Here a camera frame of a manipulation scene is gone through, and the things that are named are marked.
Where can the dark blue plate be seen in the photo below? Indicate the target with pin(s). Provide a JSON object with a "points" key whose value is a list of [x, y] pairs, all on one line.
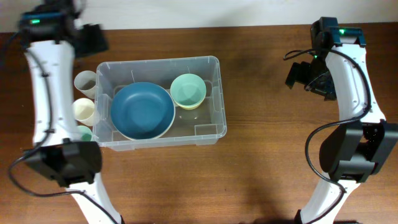
{"points": [[118, 107]]}

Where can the clear plastic storage container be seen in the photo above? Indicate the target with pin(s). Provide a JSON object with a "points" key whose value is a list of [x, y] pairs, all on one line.
{"points": [[201, 126]]}

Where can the grey plastic cup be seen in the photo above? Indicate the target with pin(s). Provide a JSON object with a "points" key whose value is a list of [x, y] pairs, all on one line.
{"points": [[85, 82]]}

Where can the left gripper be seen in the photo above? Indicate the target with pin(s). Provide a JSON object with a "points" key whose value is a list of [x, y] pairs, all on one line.
{"points": [[98, 40]]}

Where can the mint green small bowl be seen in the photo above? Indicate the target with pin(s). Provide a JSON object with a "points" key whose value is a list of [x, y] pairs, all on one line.
{"points": [[188, 86]]}

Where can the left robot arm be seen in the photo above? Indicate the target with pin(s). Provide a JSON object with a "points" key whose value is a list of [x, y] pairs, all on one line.
{"points": [[52, 37]]}

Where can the cream plastic cup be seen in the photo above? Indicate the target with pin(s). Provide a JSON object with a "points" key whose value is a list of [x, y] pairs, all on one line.
{"points": [[84, 110]]}

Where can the beige plate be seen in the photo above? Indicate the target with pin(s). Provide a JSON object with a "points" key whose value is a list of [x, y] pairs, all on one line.
{"points": [[149, 116]]}

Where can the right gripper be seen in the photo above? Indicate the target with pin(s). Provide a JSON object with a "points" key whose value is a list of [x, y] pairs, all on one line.
{"points": [[296, 73]]}

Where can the mint green plastic cup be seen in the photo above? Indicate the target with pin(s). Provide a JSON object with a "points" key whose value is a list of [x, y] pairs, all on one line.
{"points": [[85, 133]]}

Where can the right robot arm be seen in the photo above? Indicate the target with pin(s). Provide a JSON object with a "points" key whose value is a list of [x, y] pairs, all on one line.
{"points": [[362, 139]]}

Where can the yellow small bowl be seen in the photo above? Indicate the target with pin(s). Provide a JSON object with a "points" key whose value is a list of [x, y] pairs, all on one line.
{"points": [[189, 103]]}

